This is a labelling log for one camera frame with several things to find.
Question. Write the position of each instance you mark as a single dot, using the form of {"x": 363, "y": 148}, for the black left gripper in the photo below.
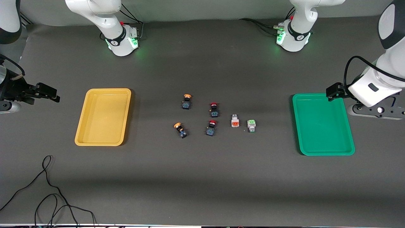
{"x": 336, "y": 90}

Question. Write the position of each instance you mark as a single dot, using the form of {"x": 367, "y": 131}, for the orange and white button switch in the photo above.
{"x": 234, "y": 122}

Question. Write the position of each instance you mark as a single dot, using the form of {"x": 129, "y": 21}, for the red push button switch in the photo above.
{"x": 210, "y": 129}
{"x": 214, "y": 111}

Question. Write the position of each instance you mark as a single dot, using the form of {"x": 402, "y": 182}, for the aluminium frame rail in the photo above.
{"x": 27, "y": 20}

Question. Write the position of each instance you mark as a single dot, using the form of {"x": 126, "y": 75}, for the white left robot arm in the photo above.
{"x": 300, "y": 34}

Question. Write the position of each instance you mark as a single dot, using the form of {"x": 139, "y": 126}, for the green plastic tray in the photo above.
{"x": 322, "y": 126}

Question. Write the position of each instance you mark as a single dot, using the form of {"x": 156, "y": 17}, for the dark grey table mat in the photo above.
{"x": 202, "y": 177}

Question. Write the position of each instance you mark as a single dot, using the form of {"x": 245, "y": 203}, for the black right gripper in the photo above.
{"x": 14, "y": 89}

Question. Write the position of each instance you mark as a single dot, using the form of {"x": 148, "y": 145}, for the yellow plastic tray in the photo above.
{"x": 104, "y": 126}

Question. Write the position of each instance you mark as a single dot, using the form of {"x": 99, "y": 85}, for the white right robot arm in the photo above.
{"x": 104, "y": 19}

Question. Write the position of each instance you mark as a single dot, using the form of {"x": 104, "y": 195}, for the yellow push button switch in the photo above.
{"x": 182, "y": 131}
{"x": 186, "y": 104}

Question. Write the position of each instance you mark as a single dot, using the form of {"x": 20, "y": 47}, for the green and white button switch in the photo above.
{"x": 251, "y": 124}

